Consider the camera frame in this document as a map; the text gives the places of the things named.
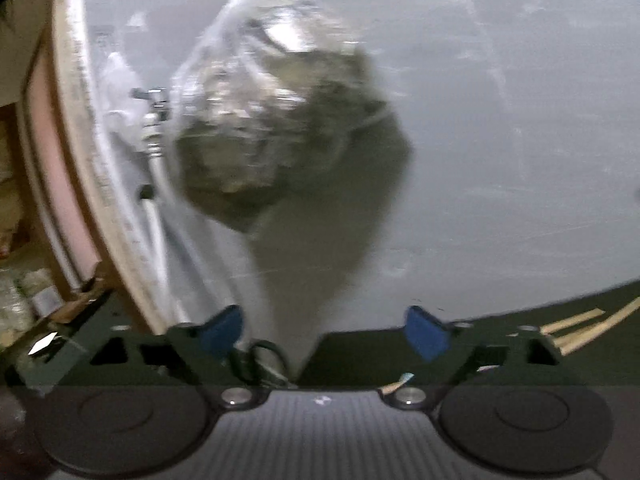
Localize white hanging plastic bag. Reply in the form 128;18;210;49
97;50;146;151

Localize wooden door frame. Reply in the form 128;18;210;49
50;0;176;336

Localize clear bag of dried greens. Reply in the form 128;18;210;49
170;0;401;233

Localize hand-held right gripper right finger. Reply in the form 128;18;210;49
382;305;596;410

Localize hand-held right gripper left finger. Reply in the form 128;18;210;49
50;305;268;411

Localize metal wall faucet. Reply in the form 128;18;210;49
131;87;170;126

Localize black-handled scissors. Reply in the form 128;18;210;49
229;339;296;388

